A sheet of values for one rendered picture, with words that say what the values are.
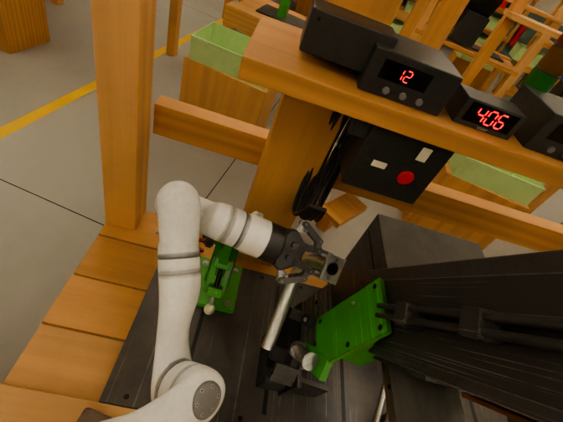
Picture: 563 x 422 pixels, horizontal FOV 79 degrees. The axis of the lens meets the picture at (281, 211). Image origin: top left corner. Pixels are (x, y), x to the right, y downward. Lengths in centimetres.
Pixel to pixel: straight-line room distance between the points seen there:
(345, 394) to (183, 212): 65
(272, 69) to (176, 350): 50
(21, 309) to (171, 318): 150
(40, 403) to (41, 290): 123
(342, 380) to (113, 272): 68
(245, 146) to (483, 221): 73
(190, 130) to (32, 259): 146
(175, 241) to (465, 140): 53
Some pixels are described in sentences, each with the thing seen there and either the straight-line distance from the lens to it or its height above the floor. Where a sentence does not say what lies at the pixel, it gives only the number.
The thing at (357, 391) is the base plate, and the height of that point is 90.
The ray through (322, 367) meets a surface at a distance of 77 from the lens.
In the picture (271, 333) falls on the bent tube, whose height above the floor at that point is 104.
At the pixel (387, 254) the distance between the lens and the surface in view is 82.
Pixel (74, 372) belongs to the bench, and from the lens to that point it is 95.
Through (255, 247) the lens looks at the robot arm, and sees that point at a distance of 62.
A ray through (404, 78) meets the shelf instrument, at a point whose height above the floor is 158.
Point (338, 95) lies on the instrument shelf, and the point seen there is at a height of 153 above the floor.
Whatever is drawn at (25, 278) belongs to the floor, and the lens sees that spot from 216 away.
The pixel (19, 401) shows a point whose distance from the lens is 93.
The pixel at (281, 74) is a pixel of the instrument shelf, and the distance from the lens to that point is 61.
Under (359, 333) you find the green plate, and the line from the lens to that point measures 71.
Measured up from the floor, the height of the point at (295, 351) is 106.
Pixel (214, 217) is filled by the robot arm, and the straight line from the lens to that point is 60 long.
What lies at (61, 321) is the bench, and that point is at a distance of 100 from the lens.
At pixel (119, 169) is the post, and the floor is 111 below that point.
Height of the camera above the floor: 176
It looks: 42 degrees down
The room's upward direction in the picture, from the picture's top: 24 degrees clockwise
